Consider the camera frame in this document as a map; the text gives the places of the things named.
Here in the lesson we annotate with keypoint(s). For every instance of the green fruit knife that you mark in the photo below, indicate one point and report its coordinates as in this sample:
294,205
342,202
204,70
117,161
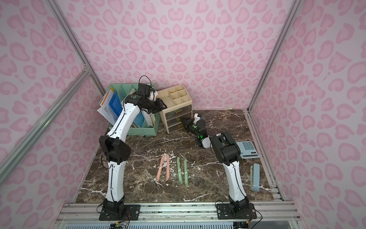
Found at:
186,172
179,171

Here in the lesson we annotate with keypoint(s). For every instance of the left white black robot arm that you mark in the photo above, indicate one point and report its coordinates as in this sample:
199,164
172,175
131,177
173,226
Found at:
117,151

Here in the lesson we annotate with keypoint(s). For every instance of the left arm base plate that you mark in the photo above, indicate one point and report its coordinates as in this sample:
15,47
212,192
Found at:
120,213

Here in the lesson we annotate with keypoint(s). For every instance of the grey blue calculator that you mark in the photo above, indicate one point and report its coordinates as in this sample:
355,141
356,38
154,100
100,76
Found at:
248,150

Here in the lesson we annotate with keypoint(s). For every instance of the pink fruit knife left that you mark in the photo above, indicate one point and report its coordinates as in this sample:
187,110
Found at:
160,168

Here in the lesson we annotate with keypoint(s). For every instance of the green fruit knife left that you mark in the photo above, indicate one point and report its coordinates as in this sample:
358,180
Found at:
179,171

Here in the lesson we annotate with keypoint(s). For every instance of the blue folders in organizer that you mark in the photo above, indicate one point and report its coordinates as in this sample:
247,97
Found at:
115,105

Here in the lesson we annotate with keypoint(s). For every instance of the pink fruit knife right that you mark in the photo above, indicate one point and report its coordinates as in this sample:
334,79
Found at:
167,167

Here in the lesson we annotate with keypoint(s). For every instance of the beige three-drawer organizer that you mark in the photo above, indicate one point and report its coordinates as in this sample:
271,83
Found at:
179,105

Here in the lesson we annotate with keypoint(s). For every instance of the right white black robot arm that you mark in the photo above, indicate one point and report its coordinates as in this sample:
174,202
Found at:
227,153

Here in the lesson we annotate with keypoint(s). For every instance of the green file organizer box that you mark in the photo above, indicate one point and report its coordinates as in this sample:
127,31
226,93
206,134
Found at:
123,89

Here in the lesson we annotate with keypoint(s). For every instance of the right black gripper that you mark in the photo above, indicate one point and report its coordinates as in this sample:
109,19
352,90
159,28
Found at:
188,123

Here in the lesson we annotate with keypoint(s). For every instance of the green fruit knife right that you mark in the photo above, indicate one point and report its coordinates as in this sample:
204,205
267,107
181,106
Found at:
186,172

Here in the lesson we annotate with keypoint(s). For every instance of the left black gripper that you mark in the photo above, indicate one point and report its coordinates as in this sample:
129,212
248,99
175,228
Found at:
157,104

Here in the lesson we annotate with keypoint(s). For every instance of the pink fruit knife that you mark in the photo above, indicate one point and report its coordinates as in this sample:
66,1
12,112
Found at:
160,168
167,167

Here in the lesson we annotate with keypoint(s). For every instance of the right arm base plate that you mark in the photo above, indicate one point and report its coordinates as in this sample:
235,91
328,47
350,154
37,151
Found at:
227,211

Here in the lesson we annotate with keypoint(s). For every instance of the aluminium front rail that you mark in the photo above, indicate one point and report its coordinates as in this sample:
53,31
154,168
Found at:
182,215

